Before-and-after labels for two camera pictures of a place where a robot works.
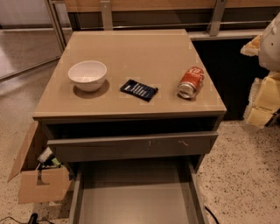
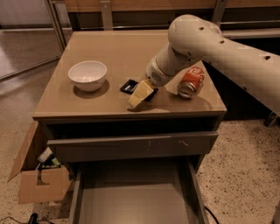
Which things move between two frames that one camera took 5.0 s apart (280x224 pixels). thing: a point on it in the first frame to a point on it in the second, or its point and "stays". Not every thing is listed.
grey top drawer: (130, 147) stays
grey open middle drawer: (136, 192) stays
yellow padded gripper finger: (263, 101) to (142, 91)
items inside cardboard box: (47, 159) stays
